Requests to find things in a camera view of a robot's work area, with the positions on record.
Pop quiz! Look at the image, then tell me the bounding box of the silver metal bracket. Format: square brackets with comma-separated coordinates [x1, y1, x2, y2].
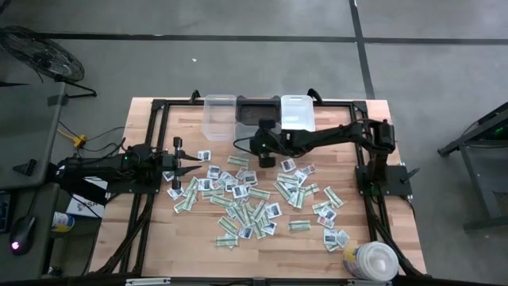
[125, 276, 171, 286]
[347, 279, 392, 286]

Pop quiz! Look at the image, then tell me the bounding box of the grey desk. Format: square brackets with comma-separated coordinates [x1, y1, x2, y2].
[0, 183, 60, 281]

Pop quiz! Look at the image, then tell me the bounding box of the white plastic bin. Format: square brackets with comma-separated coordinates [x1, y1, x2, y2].
[280, 95, 317, 133]

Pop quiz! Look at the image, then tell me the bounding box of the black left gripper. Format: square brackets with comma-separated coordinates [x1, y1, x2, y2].
[160, 136, 204, 191]

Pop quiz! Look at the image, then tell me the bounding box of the black metal cart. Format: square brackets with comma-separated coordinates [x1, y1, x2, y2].
[436, 101, 508, 231]

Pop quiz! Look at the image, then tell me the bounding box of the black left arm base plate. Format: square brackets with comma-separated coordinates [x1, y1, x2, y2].
[105, 174, 160, 195]

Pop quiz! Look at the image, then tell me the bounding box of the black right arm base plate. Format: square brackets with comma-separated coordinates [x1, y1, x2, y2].
[355, 164, 421, 196]

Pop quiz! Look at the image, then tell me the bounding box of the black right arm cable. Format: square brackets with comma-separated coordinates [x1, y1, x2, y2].
[232, 136, 259, 156]

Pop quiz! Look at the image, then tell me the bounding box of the white blue yellow can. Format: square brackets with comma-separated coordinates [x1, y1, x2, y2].
[51, 211, 75, 234]

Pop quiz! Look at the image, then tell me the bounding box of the black plastic bin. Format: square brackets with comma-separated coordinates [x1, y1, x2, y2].
[235, 95, 282, 126]

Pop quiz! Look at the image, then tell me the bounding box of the black computer mouse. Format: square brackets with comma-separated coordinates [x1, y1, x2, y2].
[8, 214, 37, 256]

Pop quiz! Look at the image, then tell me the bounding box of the clear plastic bin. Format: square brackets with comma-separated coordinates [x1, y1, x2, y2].
[201, 94, 238, 142]

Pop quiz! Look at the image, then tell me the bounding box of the black keyboard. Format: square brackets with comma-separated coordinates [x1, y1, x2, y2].
[0, 190, 11, 234]

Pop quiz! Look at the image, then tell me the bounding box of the black floor fan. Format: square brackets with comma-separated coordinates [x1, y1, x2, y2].
[0, 25, 98, 99]

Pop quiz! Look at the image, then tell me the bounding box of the yellow power plug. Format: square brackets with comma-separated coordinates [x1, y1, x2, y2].
[57, 126, 89, 149]

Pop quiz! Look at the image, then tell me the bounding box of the black bracket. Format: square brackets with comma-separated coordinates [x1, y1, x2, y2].
[12, 157, 39, 177]

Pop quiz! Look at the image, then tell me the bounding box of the grey side table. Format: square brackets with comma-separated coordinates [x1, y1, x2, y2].
[0, 81, 67, 191]

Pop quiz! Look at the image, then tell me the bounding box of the grey plastic bin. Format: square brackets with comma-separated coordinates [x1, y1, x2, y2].
[233, 122, 284, 155]

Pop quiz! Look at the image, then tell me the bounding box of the white cardboard box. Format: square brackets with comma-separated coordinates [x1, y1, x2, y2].
[65, 176, 109, 219]

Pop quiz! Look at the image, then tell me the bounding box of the white-lidded wipes canister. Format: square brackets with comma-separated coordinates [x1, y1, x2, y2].
[341, 241, 400, 282]

